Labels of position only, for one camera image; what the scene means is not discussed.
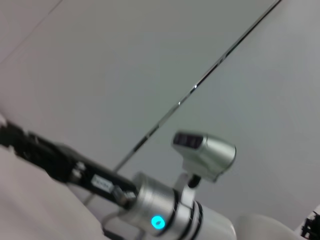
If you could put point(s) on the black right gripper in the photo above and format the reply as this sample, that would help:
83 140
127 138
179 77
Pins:
100 178

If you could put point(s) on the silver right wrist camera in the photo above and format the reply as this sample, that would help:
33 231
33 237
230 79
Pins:
202 157

